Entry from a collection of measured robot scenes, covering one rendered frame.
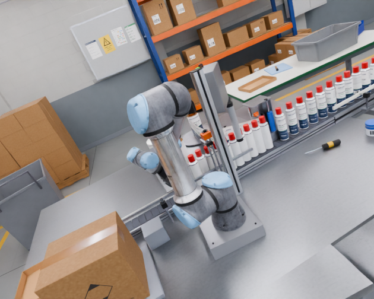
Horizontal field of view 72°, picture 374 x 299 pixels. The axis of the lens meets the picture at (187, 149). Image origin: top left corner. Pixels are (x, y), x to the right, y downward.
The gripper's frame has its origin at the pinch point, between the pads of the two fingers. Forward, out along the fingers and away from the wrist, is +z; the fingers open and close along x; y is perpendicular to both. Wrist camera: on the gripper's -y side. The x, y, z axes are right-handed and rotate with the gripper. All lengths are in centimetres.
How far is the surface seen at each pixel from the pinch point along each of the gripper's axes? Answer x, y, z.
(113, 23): -109, 430, -67
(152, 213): 22.0, 0.3, -6.4
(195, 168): -11.1, -2.7, -2.9
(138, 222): 29.3, -1.2, -10.6
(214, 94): -45, -17, -26
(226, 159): -24.5, -16.3, 0.3
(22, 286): 88, 5, -40
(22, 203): 137, 164, -46
